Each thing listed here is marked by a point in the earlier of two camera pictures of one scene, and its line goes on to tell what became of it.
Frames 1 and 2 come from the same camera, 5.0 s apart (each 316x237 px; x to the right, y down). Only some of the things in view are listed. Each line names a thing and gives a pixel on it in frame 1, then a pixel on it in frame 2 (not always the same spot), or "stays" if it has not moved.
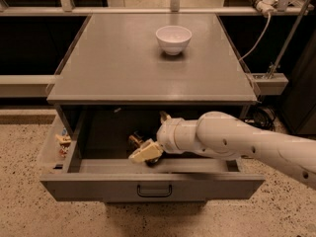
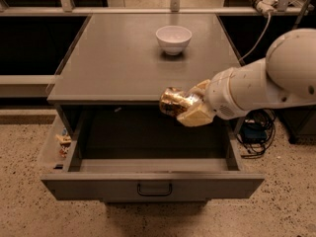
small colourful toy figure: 64,140 stays
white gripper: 168,134 -> 219,94
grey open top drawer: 140,154 stays
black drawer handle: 153,195 stays
